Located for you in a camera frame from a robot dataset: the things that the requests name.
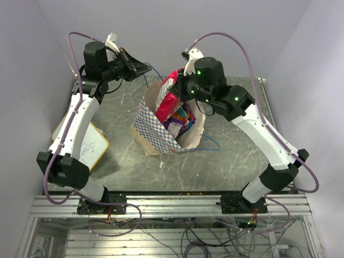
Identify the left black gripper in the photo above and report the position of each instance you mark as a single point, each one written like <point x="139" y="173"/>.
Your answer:
<point x="133" y="65"/>

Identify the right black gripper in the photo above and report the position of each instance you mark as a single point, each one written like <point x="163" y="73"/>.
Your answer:
<point x="179" y="87"/>

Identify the red chips bag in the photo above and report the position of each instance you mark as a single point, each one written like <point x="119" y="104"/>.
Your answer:
<point x="167" y="102"/>

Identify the blue checkered paper bag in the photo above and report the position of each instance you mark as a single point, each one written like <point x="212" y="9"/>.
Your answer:
<point x="154" y="139"/>

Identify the purple snack packet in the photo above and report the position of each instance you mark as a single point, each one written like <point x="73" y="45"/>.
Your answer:
<point x="174" y="126"/>

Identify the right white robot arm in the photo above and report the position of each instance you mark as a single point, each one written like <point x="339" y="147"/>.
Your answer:
<point x="203" y="80"/>

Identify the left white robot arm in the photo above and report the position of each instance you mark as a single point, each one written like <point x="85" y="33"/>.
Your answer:
<point x="103" y="63"/>

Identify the blue snack bag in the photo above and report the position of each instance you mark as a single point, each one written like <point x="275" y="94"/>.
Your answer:
<point x="184" y="114"/>

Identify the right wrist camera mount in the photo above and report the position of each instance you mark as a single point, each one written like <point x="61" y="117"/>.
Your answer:
<point x="191" y="57"/>

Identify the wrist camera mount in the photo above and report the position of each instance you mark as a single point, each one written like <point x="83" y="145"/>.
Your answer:
<point x="111" y="42"/>
<point x="191" y="57"/>

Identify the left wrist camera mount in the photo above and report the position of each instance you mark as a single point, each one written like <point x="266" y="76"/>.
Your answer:
<point x="111" y="42"/>

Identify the small whiteboard yellow frame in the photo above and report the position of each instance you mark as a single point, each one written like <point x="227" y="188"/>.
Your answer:
<point x="93" y="146"/>

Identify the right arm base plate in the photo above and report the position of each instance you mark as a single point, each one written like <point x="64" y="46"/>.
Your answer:
<point x="233" y="203"/>

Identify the aluminium frame rail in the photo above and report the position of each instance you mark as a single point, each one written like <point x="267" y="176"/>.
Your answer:
<point x="173" y="207"/>

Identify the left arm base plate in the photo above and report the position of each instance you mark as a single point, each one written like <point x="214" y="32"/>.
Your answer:
<point x="86" y="207"/>

